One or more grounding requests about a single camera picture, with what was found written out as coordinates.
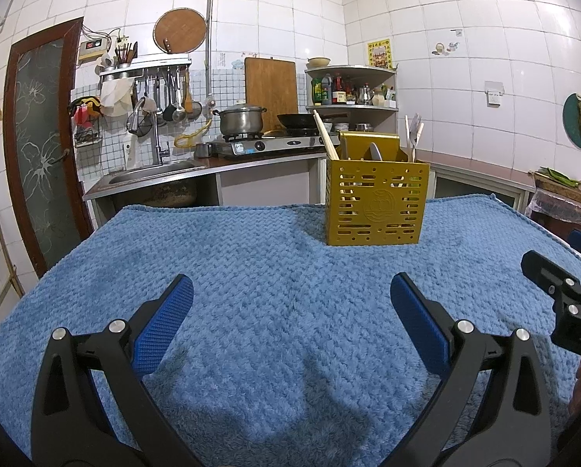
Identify grey wall pipe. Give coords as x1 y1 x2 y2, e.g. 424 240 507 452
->
204 0 218 100

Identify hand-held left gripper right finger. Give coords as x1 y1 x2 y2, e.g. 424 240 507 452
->
390 272 551 467

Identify plastic covered stand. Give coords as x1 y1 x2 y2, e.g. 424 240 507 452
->
524 190 581 234

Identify steel utensil cup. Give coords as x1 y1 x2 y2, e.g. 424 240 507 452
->
113 41 138 69

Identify hanging white cloth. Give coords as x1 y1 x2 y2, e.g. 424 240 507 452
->
100 80 136 118

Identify brown door with frosted glass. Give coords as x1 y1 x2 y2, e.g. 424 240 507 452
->
3 16 97 278

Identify gas stove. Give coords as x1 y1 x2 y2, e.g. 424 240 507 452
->
208 133 342 159

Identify kitchen counter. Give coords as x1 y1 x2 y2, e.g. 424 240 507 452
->
82 148 537 215

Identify yellow hose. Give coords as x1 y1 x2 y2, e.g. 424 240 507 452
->
174 117 213 149

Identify wire wall basket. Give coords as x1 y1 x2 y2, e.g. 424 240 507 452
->
68 96 102 149

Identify round wooden board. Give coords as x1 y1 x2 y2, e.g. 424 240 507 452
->
153 8 208 54

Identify beige electric box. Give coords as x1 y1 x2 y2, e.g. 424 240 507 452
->
77 39 112 61

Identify yellow plastic utensil holder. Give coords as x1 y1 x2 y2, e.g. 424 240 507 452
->
324 131 431 248

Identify wooden chopstick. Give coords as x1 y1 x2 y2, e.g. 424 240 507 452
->
312 109 341 160

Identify wooden chopping block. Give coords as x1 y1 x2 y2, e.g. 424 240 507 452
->
529 170 581 202

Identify wooden cutting board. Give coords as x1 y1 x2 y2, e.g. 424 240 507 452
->
244 57 298 130

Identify green vegetables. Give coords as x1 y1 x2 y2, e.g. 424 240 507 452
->
536 167 581 188

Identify black wok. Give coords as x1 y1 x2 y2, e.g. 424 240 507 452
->
276 112 350 130

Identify blue knitted blanket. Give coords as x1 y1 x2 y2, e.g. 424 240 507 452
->
0 193 581 467

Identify steel cooking pot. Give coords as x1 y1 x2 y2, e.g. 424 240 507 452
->
211 104 268 137

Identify steel sink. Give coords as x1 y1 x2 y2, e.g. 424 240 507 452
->
108 160 208 186

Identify steel faucet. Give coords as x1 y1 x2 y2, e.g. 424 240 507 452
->
147 97 172 166

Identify yellow wall poster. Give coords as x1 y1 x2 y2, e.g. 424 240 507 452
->
367 39 393 70

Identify white wall socket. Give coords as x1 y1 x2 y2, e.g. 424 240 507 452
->
484 80 506 108

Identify hanging steel ladle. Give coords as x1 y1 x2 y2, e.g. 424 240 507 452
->
161 70 187 123

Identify corner shelf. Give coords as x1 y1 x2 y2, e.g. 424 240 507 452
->
304 65 399 132

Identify wooden stick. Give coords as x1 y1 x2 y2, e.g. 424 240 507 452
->
0 204 26 351

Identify steel wall rack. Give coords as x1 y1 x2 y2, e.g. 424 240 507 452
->
98 57 193 79

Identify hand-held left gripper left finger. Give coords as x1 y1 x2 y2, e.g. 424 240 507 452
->
30 274 196 467

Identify wire strainer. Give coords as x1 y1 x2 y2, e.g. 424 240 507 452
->
126 97 155 136

